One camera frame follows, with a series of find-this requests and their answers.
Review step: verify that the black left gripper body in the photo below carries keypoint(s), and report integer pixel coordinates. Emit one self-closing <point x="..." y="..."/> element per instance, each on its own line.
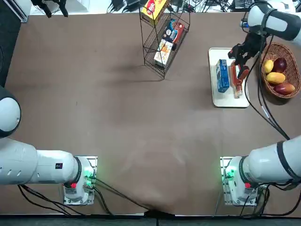
<point x="49" y="2"/>

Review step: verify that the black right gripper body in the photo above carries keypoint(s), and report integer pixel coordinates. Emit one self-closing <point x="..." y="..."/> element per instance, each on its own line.
<point x="255" y="44"/>

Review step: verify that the orange and black barcode scanner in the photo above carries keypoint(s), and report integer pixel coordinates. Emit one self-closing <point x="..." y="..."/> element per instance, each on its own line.
<point x="243" y="74"/>

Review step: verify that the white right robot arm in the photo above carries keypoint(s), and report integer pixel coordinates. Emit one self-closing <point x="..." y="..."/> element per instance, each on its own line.
<point x="270" y="164"/>

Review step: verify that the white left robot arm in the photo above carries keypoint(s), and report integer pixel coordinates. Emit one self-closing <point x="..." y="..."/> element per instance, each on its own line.
<point x="21" y="164"/>

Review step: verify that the blue Oreo cookie box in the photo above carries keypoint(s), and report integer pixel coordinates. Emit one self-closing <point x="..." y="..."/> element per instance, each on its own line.
<point x="223" y="77"/>

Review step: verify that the amber tea beverage bottle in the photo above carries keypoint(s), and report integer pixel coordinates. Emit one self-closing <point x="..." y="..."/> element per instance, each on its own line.
<point x="237" y="88"/>

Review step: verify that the white rectangular plastic tray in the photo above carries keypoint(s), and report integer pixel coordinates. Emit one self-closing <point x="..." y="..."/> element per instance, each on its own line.
<point x="214" y="99"/>

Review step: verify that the small yellow mango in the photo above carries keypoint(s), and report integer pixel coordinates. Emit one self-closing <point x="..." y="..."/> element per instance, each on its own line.
<point x="268" y="66"/>

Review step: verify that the brown wicker basket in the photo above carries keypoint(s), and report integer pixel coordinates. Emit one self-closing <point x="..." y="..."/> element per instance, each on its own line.
<point x="282" y="50"/>

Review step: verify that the dark red mango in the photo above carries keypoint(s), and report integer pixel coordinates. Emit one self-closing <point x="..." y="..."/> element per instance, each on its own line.
<point x="280" y="65"/>

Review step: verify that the long yellow mango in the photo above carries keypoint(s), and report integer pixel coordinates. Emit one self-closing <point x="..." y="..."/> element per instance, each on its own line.
<point x="275" y="78"/>

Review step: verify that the red and orange mango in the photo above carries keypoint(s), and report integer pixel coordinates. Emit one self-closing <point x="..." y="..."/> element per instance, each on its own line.
<point x="284" y="89"/>

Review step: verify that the red and black snack box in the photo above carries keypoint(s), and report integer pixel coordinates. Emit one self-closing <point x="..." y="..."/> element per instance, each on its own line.
<point x="179" y="33"/>

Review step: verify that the blue and white snack box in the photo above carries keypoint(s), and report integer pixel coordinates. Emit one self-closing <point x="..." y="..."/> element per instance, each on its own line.
<point x="171" y="30"/>

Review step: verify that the orange and white snack box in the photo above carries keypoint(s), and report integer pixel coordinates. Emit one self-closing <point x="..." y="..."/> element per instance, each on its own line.
<point x="163" y="53"/>

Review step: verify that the yellow and red snack box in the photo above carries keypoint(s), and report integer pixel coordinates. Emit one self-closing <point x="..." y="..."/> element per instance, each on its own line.
<point x="152" y="9"/>

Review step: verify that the white metal rail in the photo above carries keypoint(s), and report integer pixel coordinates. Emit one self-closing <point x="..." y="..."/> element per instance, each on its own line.
<point x="21" y="11"/>

